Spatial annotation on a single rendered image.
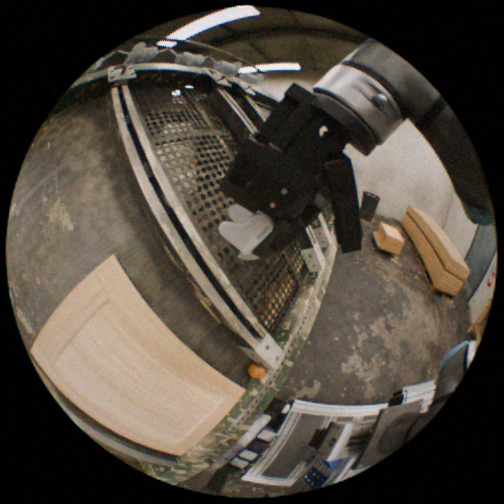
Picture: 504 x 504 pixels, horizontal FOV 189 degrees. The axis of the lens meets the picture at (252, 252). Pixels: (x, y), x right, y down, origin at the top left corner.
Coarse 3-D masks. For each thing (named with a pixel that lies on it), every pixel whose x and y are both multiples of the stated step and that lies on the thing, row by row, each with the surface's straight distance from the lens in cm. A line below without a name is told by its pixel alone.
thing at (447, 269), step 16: (416, 208) 519; (416, 224) 463; (432, 224) 453; (416, 240) 431; (432, 240) 379; (448, 240) 441; (416, 256) 418; (432, 256) 367; (448, 256) 333; (432, 272) 358; (448, 272) 345; (464, 272) 389; (432, 288) 350; (448, 288) 379
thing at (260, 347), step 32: (128, 64) 64; (128, 96) 58; (128, 128) 47; (128, 160) 37; (160, 192) 35; (160, 224) 30; (192, 224) 33; (192, 256) 32; (192, 288) 35; (224, 288) 34; (224, 320) 36; (256, 320) 40; (256, 352) 43
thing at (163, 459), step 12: (48, 384) 52; (60, 396) 52; (72, 408) 52; (84, 420) 52; (96, 432) 53; (108, 432) 56; (108, 444) 57; (120, 444) 55; (132, 444) 59; (144, 456) 60; (156, 456) 61; (168, 456) 66
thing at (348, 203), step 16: (336, 160) 14; (336, 176) 14; (352, 176) 14; (336, 192) 15; (352, 192) 15; (336, 208) 16; (352, 208) 16; (336, 224) 19; (352, 224) 17; (352, 240) 19
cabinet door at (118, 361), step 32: (96, 288) 34; (128, 288) 33; (64, 320) 37; (96, 320) 35; (128, 320) 34; (160, 320) 35; (32, 352) 49; (64, 352) 41; (96, 352) 37; (128, 352) 36; (160, 352) 36; (192, 352) 39; (64, 384) 46; (96, 384) 42; (128, 384) 40; (160, 384) 40; (192, 384) 43; (224, 384) 47; (96, 416) 50; (128, 416) 47; (160, 416) 47; (192, 416) 49; (160, 448) 59
